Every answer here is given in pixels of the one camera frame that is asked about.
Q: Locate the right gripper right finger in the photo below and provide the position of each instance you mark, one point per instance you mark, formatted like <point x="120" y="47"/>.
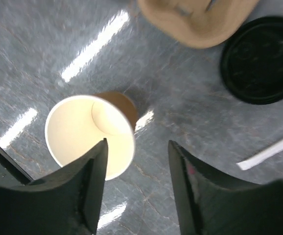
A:
<point x="211" y="202"/>

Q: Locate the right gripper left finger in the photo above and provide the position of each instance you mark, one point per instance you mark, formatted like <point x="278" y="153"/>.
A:
<point x="65" y="202"/>

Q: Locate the brown paper coffee cup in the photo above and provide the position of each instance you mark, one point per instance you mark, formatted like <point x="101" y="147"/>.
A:
<point x="77" y="123"/>

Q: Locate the black plastic cup lid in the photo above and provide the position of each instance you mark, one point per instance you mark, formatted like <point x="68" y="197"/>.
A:
<point x="251" y="64"/>

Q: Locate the cardboard cup carrier tray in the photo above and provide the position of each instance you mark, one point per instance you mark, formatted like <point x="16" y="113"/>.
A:
<point x="197" y="23"/>

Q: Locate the white wrapped straw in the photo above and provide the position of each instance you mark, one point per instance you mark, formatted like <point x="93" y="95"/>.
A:
<point x="261" y="156"/>

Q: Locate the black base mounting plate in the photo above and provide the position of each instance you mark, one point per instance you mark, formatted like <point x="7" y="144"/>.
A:
<point x="13" y="168"/>

